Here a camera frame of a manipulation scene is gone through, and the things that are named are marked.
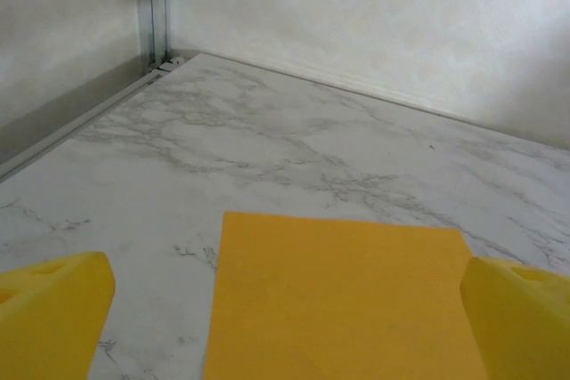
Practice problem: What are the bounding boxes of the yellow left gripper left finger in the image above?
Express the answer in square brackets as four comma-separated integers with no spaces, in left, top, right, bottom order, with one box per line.
[0,250,118,380]

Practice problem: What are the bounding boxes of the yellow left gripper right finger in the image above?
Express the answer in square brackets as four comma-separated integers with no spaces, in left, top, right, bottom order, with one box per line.
[460,256,570,380]

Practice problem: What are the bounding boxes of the yellow paper sheet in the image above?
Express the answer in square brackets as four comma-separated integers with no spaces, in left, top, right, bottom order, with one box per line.
[202,211,489,380]

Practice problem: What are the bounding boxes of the aluminium side rail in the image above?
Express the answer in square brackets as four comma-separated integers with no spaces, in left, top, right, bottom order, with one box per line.
[0,53,200,183]

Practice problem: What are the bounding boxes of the aluminium corner post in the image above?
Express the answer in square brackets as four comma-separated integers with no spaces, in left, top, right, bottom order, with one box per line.
[133,0,173,74]

